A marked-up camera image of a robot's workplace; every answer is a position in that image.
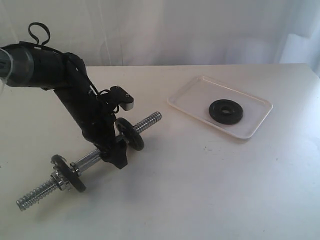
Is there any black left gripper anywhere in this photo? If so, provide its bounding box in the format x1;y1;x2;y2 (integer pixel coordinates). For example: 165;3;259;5
54;72;128;168

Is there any chrome spinlock collar nut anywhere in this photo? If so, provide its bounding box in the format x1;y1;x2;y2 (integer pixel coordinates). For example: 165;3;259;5
50;170;71;191

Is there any chrome threaded dumbbell bar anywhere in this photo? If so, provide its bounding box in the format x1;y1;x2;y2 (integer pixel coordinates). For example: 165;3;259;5
16;111;162;211

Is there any black weight plate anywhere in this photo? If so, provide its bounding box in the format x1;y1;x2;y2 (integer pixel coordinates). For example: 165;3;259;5
208;99;244;125

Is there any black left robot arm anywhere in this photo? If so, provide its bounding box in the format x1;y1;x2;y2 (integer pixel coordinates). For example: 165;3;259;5
0;42;134;169

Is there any white rectangular plastic tray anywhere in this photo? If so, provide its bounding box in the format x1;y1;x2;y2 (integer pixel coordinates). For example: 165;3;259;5
167;75;273;140

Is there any white background curtain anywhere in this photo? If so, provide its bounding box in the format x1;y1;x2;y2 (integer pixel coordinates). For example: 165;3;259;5
0;0;320;68

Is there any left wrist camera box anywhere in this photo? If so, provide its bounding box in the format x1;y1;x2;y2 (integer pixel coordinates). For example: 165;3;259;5
109;85;134;111

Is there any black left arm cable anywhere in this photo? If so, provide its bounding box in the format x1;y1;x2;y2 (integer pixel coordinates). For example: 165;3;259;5
19;22;118;118

